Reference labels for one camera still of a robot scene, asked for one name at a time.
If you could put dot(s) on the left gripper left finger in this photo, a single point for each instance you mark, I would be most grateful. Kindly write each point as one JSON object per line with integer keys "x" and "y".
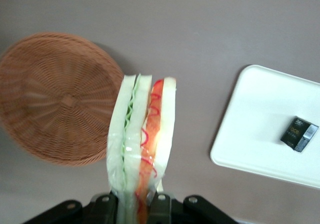
{"x": 103, "y": 209}

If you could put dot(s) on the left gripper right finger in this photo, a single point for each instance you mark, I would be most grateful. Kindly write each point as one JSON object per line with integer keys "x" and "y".
{"x": 161, "y": 209}

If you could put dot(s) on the triangle sandwich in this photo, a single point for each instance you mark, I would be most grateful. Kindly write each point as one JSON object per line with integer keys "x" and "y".
{"x": 132, "y": 134}

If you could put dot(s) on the round brown wicker basket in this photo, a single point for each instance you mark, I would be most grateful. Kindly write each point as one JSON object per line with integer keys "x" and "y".
{"x": 62, "y": 101}

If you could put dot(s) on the cream plastic tray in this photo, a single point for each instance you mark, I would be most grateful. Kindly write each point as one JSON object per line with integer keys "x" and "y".
{"x": 250, "y": 134}

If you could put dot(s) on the small black barcode box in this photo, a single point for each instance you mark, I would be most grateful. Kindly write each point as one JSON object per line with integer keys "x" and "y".
{"x": 297, "y": 134}

